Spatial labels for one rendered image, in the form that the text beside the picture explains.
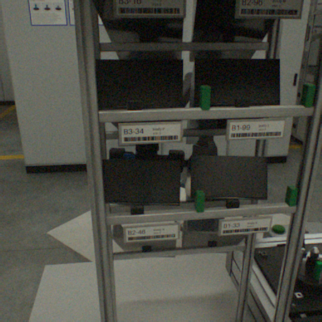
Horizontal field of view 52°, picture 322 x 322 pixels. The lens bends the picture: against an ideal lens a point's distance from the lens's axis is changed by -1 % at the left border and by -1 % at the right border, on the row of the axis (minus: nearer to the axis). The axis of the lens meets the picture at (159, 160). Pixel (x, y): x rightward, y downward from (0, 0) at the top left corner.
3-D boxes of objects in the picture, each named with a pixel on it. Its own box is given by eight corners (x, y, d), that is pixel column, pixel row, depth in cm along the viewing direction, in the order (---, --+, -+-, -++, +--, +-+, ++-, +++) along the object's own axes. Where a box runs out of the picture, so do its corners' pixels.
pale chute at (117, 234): (127, 256, 91) (129, 239, 93) (175, 258, 91) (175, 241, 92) (111, 238, 66) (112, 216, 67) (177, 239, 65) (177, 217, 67)
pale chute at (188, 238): (181, 251, 93) (181, 236, 95) (227, 253, 92) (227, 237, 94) (184, 233, 67) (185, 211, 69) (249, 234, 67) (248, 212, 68)
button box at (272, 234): (261, 240, 113) (263, 224, 111) (318, 235, 115) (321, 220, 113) (270, 253, 106) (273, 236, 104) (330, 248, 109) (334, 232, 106)
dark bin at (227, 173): (185, 192, 84) (185, 163, 84) (236, 193, 83) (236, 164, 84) (190, 198, 56) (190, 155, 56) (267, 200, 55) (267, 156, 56)
